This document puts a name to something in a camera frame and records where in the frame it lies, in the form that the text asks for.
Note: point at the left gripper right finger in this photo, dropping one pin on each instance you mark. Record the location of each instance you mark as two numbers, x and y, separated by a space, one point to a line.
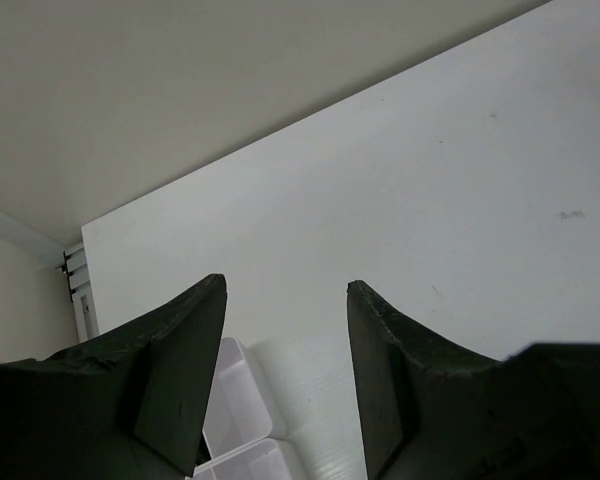
432 409

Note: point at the translucent organizer box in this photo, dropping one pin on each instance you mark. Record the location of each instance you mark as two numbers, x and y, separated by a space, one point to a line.
236 413
266 459

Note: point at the far translucent organizer box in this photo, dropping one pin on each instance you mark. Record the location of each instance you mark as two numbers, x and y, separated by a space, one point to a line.
236 413

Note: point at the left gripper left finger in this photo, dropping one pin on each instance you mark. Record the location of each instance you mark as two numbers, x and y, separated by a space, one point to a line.
127 404

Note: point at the aluminium rail frame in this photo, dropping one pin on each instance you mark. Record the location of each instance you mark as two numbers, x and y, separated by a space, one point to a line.
76 273

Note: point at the near translucent organizer box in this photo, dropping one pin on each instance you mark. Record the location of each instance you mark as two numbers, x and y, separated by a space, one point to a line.
266 459

